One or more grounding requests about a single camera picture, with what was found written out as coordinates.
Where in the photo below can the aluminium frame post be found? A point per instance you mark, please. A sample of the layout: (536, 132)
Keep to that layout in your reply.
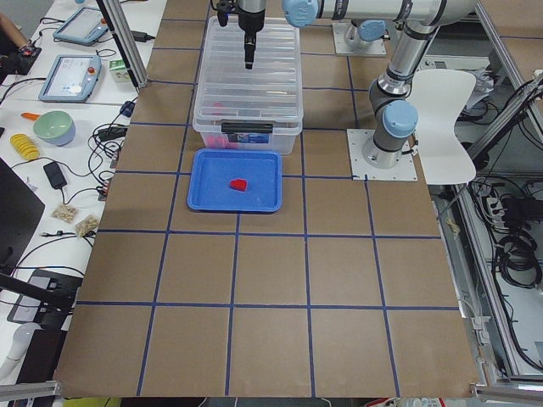
(118, 26)

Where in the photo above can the green white carton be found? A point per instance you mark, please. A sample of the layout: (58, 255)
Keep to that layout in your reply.
(118, 71)

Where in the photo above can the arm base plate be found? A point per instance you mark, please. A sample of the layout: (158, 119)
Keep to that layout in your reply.
(368, 163)
(360, 38)

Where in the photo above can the teach pendant tablet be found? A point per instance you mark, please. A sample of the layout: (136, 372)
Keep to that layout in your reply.
(84, 27)
(72, 79)

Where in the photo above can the clear plastic box lid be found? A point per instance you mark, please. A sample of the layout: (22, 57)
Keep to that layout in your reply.
(271, 92)

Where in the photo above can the black power adapter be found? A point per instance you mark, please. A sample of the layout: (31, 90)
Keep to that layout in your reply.
(55, 175)

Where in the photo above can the white chair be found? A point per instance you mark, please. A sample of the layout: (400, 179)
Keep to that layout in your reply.
(439, 96)

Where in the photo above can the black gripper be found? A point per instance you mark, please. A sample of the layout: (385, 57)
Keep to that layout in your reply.
(248, 23)

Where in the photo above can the clear plastic storage box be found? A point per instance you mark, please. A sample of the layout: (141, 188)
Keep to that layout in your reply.
(281, 140)

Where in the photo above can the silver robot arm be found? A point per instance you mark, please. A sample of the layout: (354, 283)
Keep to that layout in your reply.
(396, 118)

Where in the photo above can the yellow ridged toy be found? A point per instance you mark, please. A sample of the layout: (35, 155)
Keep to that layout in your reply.
(24, 146)

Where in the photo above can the green bowl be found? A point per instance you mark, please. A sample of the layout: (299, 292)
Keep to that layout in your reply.
(55, 127)

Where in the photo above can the blue plastic tray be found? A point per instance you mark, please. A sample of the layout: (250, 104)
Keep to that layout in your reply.
(228, 180)

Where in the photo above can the black box latch handle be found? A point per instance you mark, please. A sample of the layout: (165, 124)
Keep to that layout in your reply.
(246, 127)

